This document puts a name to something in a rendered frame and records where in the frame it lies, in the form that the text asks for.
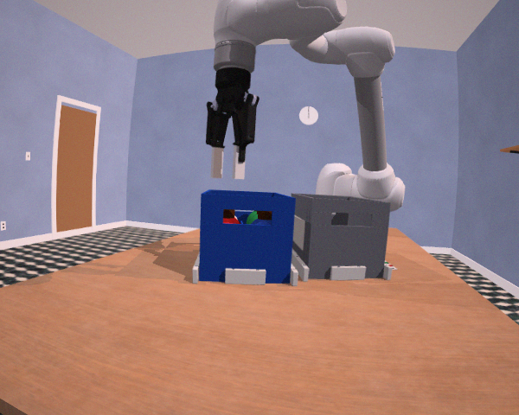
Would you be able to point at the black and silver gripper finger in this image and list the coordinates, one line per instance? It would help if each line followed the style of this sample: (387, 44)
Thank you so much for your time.
(217, 127)
(244, 126)

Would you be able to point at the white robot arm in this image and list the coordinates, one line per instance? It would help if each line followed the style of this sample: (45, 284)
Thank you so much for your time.
(241, 25)

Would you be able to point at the red bottle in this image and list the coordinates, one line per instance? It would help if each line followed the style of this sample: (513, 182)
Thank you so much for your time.
(228, 216)

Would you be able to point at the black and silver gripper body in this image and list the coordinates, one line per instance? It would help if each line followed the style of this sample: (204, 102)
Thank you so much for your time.
(232, 80)

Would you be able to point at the blue plastic bottle crate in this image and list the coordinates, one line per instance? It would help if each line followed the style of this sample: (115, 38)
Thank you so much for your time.
(246, 246)

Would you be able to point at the green bottle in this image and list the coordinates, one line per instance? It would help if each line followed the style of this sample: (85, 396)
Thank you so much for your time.
(253, 218)
(251, 215)

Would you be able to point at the grey divided crate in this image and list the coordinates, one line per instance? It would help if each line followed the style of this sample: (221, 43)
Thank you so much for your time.
(321, 244)

